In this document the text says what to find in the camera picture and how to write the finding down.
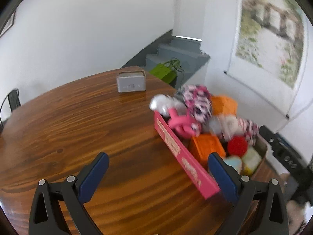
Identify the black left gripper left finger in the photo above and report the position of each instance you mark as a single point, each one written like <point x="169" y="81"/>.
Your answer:
<point x="46" y="216"/>

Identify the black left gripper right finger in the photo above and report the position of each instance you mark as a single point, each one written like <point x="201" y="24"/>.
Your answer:
<point x="270" y="216"/>

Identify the pink leopard plush ball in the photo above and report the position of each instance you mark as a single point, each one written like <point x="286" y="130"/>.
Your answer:
<point x="249" y="130"/>

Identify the white red-print tissue pack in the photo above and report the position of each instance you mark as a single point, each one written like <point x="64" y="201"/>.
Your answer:
<point x="225" y="126"/>

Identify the pink knotted foam tube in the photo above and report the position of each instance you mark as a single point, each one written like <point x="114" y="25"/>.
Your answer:
<point x="185" y="126"/>

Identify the pink leopard plush scrunchie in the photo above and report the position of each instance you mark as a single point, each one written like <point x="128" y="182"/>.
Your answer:
<point x="197" y="98"/>

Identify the white plastic bag ball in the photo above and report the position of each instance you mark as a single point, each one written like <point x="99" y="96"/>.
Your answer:
<point x="163" y="104"/>

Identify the orange embossed toy cube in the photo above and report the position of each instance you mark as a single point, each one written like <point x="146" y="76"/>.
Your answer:
<point x="224" y="105"/>

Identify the red yarn ball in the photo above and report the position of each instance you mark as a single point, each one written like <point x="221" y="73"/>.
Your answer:
<point x="237" y="146"/>

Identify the pink storage box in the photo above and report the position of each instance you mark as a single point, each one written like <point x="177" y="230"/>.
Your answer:
<point x="199" y="176"/>

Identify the orange toy block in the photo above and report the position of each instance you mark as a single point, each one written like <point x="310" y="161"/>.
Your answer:
<point x="203" y="145"/>

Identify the hanging landscape scroll painting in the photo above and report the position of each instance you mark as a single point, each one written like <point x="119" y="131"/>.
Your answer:
<point x="270" y="51"/>

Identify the black metal chair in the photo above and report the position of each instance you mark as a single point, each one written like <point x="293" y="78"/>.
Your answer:
<point x="13" y="100"/>

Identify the grey tissue box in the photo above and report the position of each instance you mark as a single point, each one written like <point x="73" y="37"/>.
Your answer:
<point x="131" y="81"/>

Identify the concrete staircase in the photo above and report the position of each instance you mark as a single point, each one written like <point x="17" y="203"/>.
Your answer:
<point x="187" y="51"/>

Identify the green paper gift bag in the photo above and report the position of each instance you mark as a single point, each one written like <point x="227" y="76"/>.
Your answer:
<point x="168" y="71"/>

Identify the framed wall picture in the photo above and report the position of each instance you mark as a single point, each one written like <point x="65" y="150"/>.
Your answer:
<point x="9" y="24"/>

